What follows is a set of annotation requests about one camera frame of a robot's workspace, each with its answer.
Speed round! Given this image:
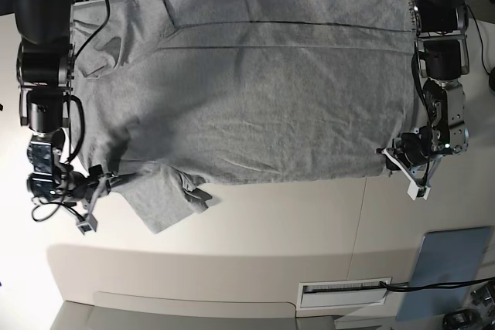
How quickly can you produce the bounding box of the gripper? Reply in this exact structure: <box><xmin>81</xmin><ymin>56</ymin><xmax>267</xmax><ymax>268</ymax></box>
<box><xmin>26</xmin><ymin>169</ymin><xmax>114</xmax><ymax>215</ymax></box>
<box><xmin>377</xmin><ymin>131</ymin><xmax>443</xmax><ymax>187</ymax></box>

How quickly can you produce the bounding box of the grey T-shirt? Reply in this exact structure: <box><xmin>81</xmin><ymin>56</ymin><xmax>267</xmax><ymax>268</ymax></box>
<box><xmin>69</xmin><ymin>0</ymin><xmax>421</xmax><ymax>235</ymax></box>

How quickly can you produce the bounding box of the blue-grey board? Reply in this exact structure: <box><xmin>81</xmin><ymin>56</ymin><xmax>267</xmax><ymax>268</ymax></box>
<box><xmin>396</xmin><ymin>226</ymin><xmax>492</xmax><ymax>321</ymax></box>

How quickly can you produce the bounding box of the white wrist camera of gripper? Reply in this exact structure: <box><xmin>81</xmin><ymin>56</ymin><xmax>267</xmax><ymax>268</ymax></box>
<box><xmin>76</xmin><ymin>216</ymin><xmax>97</xmax><ymax>235</ymax></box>
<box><xmin>407</xmin><ymin>183</ymin><xmax>431</xmax><ymax>201</ymax></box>

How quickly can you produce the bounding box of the black cable on table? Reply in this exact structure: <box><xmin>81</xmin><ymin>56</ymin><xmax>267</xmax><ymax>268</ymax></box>
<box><xmin>381</xmin><ymin>277</ymin><xmax>495</xmax><ymax>293</ymax></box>

